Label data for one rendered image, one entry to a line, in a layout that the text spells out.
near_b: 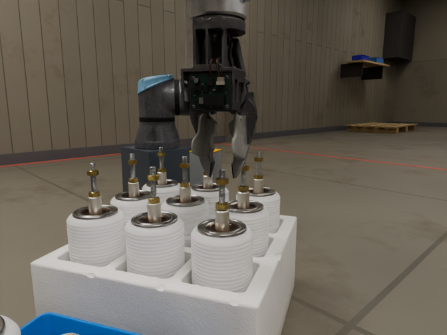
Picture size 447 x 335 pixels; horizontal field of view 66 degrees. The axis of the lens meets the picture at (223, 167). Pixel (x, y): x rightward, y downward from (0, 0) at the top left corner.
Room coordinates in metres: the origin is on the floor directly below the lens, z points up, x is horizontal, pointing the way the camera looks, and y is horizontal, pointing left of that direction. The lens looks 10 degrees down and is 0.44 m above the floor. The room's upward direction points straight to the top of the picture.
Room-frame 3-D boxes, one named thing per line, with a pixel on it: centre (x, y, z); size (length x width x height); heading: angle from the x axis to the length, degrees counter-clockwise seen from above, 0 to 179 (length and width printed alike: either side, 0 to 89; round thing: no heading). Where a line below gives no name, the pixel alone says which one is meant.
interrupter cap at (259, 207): (0.61, -0.04, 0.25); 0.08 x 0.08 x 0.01
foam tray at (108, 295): (0.65, 0.07, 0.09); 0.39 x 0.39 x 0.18; 71
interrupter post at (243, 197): (0.61, -0.04, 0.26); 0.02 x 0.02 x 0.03
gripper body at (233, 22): (0.48, 0.01, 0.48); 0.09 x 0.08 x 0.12; 163
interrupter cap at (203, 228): (0.50, 0.00, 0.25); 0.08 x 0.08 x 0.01
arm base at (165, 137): (1.14, 0.22, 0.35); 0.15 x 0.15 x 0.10
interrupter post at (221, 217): (0.50, 0.00, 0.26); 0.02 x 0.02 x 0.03
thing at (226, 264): (0.50, 0.00, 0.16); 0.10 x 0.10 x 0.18
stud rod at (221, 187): (0.50, 0.00, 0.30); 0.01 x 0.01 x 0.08
